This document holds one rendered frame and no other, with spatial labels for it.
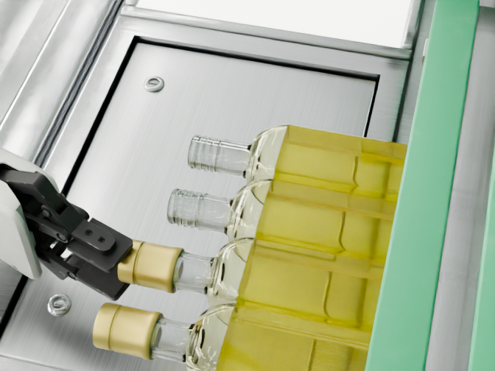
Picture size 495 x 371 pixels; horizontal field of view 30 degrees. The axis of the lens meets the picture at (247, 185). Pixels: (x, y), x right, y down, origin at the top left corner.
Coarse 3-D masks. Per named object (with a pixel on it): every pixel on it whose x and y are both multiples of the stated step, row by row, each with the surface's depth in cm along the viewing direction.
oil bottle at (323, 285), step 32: (224, 256) 68; (256, 256) 68; (288, 256) 68; (320, 256) 68; (352, 256) 68; (224, 288) 67; (256, 288) 66; (288, 288) 66; (320, 288) 66; (352, 288) 66; (320, 320) 66; (352, 320) 65
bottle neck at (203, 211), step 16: (176, 192) 74; (192, 192) 74; (176, 208) 73; (192, 208) 73; (208, 208) 73; (224, 208) 72; (176, 224) 74; (192, 224) 73; (208, 224) 73; (224, 224) 72
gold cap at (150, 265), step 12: (132, 252) 70; (144, 252) 70; (156, 252) 70; (168, 252) 70; (120, 264) 70; (132, 264) 69; (144, 264) 69; (156, 264) 69; (168, 264) 69; (120, 276) 70; (132, 276) 70; (144, 276) 69; (156, 276) 69; (168, 276) 69; (156, 288) 70; (168, 288) 69
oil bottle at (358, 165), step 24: (264, 144) 75; (288, 144) 74; (312, 144) 74; (336, 144) 74; (360, 144) 74; (384, 144) 74; (264, 168) 73; (288, 168) 73; (312, 168) 73; (336, 168) 73; (360, 168) 73; (384, 168) 73; (360, 192) 72; (384, 192) 72
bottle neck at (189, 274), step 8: (184, 256) 70; (192, 256) 70; (200, 256) 70; (176, 264) 69; (184, 264) 69; (192, 264) 69; (200, 264) 69; (176, 272) 69; (184, 272) 69; (192, 272) 69; (200, 272) 69; (176, 280) 69; (184, 280) 69; (192, 280) 69; (200, 280) 69; (176, 288) 70; (184, 288) 70; (192, 288) 69; (200, 288) 69
